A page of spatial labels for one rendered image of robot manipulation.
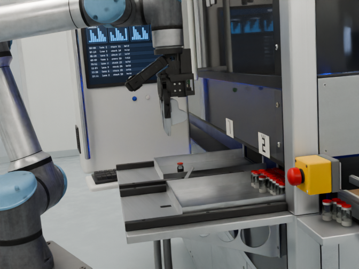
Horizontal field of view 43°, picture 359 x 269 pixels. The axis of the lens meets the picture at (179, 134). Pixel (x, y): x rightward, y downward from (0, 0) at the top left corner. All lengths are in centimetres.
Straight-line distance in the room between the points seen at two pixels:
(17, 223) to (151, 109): 106
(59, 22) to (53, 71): 556
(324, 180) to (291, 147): 12
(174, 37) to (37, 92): 559
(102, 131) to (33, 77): 466
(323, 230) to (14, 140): 78
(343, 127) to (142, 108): 109
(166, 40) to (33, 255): 59
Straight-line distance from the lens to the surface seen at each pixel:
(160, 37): 108
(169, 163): 170
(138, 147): 203
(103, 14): 97
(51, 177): 124
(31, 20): 105
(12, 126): 123
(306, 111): 109
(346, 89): 113
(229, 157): 174
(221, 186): 139
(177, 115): 111
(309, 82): 109
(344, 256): 124
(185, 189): 137
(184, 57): 110
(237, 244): 124
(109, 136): 200
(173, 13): 109
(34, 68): 660
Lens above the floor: 127
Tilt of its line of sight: 10 degrees down
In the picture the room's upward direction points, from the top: 4 degrees counter-clockwise
